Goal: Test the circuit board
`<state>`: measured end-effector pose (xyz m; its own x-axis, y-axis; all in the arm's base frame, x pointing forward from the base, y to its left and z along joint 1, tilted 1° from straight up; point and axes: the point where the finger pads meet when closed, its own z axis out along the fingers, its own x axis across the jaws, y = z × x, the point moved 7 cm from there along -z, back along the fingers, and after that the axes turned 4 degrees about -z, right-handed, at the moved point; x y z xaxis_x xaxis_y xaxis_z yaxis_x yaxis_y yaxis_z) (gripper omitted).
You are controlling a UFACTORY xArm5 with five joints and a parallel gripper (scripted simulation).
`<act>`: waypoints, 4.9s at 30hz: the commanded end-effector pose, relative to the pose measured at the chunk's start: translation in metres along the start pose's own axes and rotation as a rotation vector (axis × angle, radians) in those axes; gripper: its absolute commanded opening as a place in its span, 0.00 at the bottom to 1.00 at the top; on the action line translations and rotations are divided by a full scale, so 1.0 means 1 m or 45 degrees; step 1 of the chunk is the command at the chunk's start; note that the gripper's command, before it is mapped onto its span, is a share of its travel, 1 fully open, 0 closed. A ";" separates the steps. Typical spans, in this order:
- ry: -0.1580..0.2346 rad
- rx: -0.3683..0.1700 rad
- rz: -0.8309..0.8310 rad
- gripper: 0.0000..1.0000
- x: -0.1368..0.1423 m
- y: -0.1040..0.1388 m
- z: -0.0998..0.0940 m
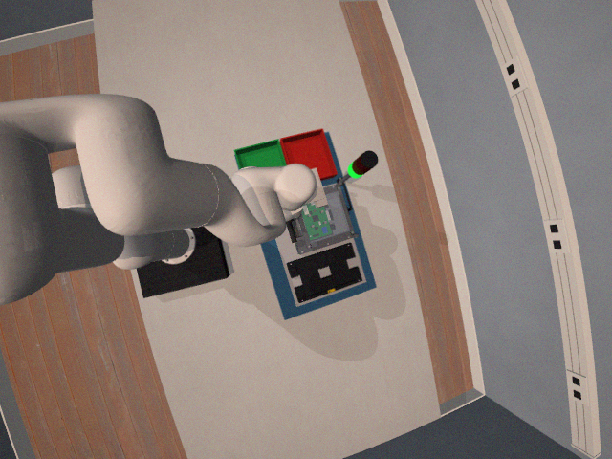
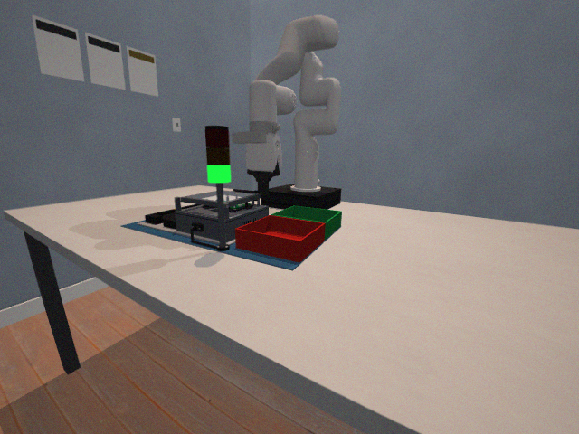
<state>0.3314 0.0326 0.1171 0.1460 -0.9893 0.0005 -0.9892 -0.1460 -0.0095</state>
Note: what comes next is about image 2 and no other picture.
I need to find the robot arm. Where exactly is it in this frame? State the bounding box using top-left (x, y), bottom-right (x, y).
top-left (232, 15), bottom-right (341, 192)

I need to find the red open-top bin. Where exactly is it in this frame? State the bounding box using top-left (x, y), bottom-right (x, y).
top-left (235, 215), bottom-right (326, 263)

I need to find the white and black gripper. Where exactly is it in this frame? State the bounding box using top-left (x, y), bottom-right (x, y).
top-left (245, 133), bottom-right (282, 196)

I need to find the green bin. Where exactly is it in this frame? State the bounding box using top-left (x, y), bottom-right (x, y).
top-left (271, 205), bottom-right (342, 240)

